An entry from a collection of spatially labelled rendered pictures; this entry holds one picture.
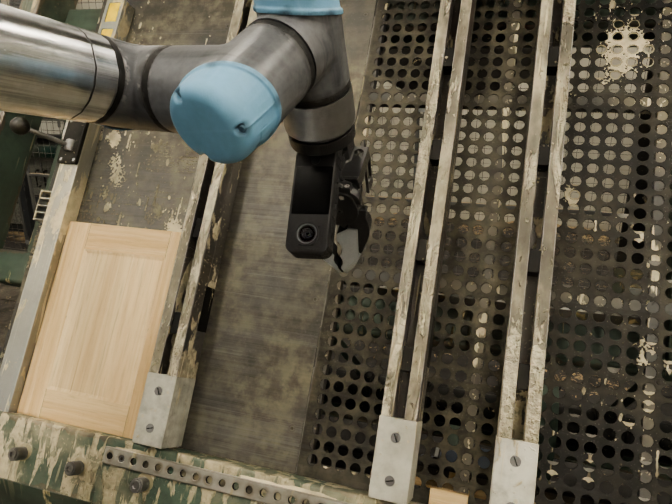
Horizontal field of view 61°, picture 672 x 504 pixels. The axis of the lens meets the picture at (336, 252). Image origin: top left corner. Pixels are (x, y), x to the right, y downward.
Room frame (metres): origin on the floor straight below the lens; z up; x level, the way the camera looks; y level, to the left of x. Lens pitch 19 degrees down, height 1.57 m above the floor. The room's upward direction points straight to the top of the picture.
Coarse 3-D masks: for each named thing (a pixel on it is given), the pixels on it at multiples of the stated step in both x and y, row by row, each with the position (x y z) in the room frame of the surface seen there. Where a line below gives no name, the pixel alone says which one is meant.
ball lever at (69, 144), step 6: (12, 120) 1.19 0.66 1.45; (18, 120) 1.19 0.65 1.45; (24, 120) 1.20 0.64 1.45; (12, 126) 1.19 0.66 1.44; (18, 126) 1.19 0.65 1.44; (24, 126) 1.19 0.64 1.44; (18, 132) 1.19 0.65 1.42; (24, 132) 1.20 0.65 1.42; (30, 132) 1.21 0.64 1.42; (36, 132) 1.22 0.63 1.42; (42, 132) 1.23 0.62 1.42; (48, 138) 1.23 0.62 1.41; (54, 138) 1.24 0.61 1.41; (66, 144) 1.25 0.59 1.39; (72, 144) 1.25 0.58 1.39; (66, 150) 1.25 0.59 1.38; (72, 150) 1.25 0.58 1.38
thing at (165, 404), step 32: (192, 192) 1.09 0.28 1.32; (224, 192) 1.10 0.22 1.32; (192, 224) 1.05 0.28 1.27; (224, 224) 1.09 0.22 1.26; (192, 256) 1.04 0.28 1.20; (192, 288) 0.98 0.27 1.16; (192, 320) 0.96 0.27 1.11; (160, 352) 0.93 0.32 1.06; (192, 352) 0.95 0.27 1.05; (160, 384) 0.89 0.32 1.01; (192, 384) 0.94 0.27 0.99; (160, 416) 0.86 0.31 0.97; (160, 448) 0.83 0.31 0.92
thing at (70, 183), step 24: (120, 0) 1.46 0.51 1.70; (120, 24) 1.43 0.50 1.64; (96, 144) 1.30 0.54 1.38; (72, 168) 1.24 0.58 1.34; (72, 192) 1.21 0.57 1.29; (48, 216) 1.19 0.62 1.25; (72, 216) 1.20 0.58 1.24; (48, 240) 1.16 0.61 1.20; (48, 264) 1.13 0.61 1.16; (24, 288) 1.11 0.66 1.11; (48, 288) 1.11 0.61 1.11; (24, 312) 1.08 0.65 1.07; (24, 336) 1.05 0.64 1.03; (24, 360) 1.03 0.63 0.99; (0, 384) 1.01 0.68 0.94; (24, 384) 1.02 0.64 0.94; (0, 408) 0.98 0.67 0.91
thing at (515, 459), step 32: (544, 0) 1.11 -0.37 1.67; (544, 32) 1.08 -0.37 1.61; (544, 64) 1.04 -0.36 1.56; (544, 96) 1.05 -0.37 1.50; (544, 128) 1.01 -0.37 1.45; (544, 160) 0.95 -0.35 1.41; (544, 192) 0.95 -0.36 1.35; (544, 224) 0.89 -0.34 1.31; (544, 256) 0.86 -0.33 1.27; (512, 288) 0.84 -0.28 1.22; (544, 288) 0.83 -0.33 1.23; (512, 320) 0.81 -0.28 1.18; (544, 320) 0.80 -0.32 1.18; (512, 352) 0.79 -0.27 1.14; (544, 352) 0.78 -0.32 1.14; (512, 384) 0.76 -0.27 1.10; (512, 416) 0.74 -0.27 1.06; (512, 448) 0.71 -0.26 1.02; (512, 480) 0.69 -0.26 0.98
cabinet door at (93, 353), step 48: (96, 240) 1.15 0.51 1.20; (144, 240) 1.12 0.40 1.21; (96, 288) 1.09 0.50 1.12; (144, 288) 1.07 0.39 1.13; (48, 336) 1.06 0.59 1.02; (96, 336) 1.04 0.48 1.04; (144, 336) 1.01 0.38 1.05; (48, 384) 1.00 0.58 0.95; (96, 384) 0.98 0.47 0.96; (144, 384) 0.95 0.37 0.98
